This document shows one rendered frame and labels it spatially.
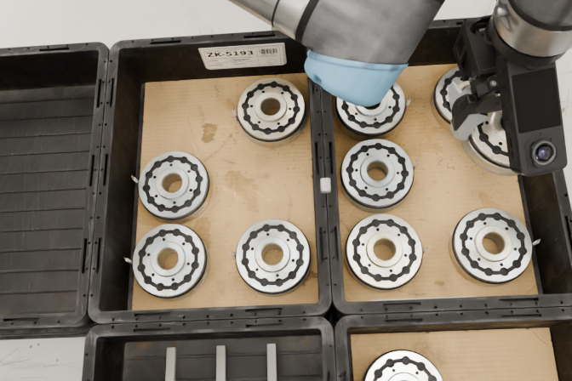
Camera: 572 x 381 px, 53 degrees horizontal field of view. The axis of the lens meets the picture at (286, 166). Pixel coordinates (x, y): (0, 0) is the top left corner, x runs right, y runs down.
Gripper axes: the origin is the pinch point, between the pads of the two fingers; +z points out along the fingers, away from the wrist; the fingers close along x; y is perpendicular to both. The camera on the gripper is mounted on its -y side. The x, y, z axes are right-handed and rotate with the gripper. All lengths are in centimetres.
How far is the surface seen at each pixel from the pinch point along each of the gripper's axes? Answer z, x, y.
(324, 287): 6.7, 21.4, -13.4
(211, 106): 16.9, 33.3, 18.5
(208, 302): 16.8, 37.2, -11.3
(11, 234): 17, 65, 4
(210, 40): 7.0, 30.9, 23.8
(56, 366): 30, 65, -15
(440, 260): 16.7, 4.7, -11.2
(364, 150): 13.9, 11.9, 5.8
